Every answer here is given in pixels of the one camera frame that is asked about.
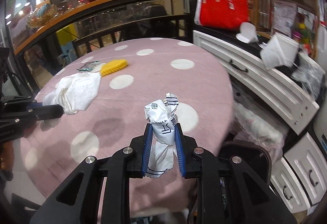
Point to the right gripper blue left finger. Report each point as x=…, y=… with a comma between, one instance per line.
x=146, y=151

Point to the wooden shelf rack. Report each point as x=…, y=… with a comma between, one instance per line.
x=296, y=19

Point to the red tote bag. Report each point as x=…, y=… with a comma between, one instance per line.
x=221, y=14

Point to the yellow foam fruit net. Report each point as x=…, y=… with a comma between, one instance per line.
x=112, y=67

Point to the white lace cloth bundle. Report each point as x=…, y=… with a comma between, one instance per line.
x=262, y=131

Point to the white middle stack drawer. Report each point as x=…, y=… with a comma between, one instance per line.
x=287, y=185

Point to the white stack drawer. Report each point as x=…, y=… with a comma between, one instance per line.
x=309, y=164
x=287, y=185

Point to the white paper cup stack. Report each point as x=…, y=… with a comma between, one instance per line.
x=279, y=51

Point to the white top stack drawer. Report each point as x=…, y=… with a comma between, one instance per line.
x=309, y=164

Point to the clear green snack wrapper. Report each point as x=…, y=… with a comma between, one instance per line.
x=88, y=66

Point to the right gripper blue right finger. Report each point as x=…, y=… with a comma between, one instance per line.
x=180, y=149

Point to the clear crumpled plastic bag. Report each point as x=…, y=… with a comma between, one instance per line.
x=309, y=74

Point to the white upper left drawer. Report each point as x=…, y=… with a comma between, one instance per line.
x=293, y=104

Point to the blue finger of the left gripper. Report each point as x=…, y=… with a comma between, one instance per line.
x=45, y=112

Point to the dark oval trash bin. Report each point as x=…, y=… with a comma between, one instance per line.
x=255, y=156

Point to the pink polka dot tablecloth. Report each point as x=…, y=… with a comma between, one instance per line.
x=156, y=66

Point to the white paper trash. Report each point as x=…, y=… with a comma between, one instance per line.
x=161, y=115

